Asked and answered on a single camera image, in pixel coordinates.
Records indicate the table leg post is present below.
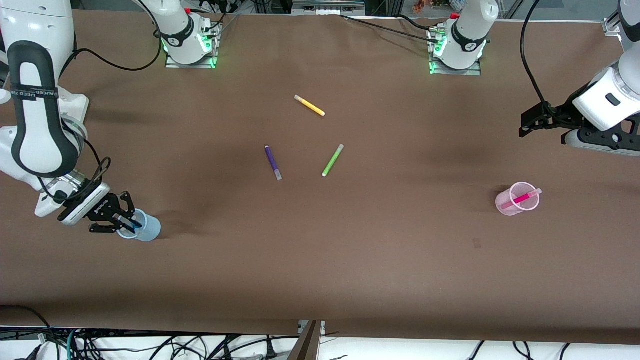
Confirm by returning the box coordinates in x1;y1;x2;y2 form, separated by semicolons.
287;320;326;360

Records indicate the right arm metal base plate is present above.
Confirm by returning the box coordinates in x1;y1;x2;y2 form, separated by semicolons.
165;20;219;69

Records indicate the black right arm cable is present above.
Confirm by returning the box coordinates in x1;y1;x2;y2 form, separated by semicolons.
37;30;164;202

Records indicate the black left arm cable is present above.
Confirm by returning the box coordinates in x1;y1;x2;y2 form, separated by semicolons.
520;0;552;108

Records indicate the black cable with plug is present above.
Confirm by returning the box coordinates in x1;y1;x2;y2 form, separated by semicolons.
259;335;279;360

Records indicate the brown table mat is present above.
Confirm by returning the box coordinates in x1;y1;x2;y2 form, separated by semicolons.
0;10;640;346

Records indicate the purple marker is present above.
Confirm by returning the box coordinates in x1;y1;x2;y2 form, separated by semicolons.
264;145;283;181

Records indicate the aluminium frame profile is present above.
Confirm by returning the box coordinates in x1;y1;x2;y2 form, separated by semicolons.
602;7;625;37

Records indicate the white desk lamp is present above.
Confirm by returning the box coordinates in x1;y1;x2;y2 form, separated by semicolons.
0;89;90;132

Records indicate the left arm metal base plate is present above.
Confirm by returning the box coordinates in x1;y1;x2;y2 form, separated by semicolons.
429;25;483;77

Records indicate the green marker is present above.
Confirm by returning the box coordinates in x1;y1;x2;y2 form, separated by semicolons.
321;144;345;178

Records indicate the translucent blue cup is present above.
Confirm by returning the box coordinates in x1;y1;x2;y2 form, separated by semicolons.
116;209;162;242

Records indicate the black base power cable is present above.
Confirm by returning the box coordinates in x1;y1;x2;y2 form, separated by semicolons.
340;14;441;42

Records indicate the colourful printed package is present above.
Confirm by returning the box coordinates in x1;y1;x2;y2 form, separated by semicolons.
414;0;453;13

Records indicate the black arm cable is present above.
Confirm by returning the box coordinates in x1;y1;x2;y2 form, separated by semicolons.
37;30;164;202
520;0;552;108

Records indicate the aluminium frame rail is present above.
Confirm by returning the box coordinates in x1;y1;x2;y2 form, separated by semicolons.
292;0;366;16

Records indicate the yellow marker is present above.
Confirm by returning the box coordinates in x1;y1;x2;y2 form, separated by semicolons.
294;94;326;117

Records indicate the pink marker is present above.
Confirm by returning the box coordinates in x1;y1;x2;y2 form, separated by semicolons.
501;188;543;210

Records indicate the translucent pink cup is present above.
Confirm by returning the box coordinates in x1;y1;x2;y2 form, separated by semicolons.
496;182;541;217

